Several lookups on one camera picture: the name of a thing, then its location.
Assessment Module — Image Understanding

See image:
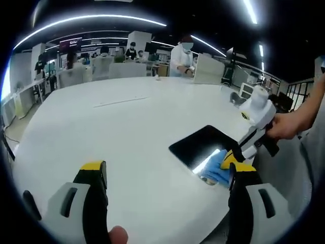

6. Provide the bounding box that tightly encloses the grey office chair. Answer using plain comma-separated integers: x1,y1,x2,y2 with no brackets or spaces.
252,137,309,211

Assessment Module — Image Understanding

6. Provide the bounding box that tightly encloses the white side desk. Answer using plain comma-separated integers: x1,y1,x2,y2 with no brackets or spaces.
12,79,48,120

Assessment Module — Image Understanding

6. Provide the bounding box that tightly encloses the person's right hand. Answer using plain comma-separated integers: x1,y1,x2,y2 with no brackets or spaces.
266,111,306,141

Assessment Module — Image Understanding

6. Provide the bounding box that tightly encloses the white desk partition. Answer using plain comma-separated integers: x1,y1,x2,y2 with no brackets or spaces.
192,52,226,85

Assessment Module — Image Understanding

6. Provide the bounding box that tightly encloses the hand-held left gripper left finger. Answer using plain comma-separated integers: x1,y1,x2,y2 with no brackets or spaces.
42,160,112,244

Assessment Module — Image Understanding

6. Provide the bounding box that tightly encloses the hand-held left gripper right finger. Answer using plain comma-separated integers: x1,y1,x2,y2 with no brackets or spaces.
227,162,293,244

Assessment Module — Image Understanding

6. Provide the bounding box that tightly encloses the purple wall screen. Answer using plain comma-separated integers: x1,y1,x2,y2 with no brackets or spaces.
59,37,83,49

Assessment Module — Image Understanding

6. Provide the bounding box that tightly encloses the white storage cabinet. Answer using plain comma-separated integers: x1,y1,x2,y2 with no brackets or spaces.
239,82,255,99

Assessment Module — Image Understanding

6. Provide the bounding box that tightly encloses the long curved ceiling light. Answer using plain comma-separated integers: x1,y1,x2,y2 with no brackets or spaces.
12,14,168,50

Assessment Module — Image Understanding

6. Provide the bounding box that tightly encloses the blue cleaning cloth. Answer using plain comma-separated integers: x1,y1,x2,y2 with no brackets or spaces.
200,148,232,186

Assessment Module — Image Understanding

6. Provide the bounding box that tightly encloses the black rectangular mirror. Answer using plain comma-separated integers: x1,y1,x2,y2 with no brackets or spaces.
168,124,241,189

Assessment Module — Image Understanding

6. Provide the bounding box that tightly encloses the person's left hand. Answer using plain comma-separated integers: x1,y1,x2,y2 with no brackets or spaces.
107,225,129,244

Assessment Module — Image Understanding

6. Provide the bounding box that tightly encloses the grey chair back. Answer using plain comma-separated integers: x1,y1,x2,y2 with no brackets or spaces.
229,91,246,105

